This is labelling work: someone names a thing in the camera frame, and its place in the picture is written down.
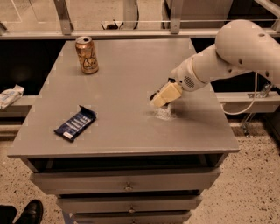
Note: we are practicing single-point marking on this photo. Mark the grey drawer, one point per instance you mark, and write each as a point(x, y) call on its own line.
point(135, 181)
point(159, 217)
point(129, 204)

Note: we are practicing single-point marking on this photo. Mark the bottom grey drawer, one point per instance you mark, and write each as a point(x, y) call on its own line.
point(159, 217)

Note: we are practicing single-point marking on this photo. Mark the middle grey drawer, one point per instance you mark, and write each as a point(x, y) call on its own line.
point(129, 204)

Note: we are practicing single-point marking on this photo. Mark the black chocolate rxbar wrapper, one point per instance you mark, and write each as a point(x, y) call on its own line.
point(171, 80)

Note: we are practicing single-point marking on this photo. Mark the grey drawer cabinet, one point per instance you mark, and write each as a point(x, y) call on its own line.
point(126, 134)

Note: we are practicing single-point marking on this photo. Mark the blue blueberry rxbar wrapper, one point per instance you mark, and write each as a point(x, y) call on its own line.
point(75, 125)

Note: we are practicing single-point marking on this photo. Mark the black shoe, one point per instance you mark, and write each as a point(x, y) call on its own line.
point(32, 214)

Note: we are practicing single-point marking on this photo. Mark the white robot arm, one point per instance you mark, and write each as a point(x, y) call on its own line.
point(240, 46)

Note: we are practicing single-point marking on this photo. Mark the gold soda can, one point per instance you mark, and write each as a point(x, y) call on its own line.
point(85, 49)

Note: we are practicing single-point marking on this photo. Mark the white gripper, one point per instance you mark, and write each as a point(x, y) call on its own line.
point(183, 74)

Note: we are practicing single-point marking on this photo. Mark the top grey drawer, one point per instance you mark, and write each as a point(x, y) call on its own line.
point(135, 181)

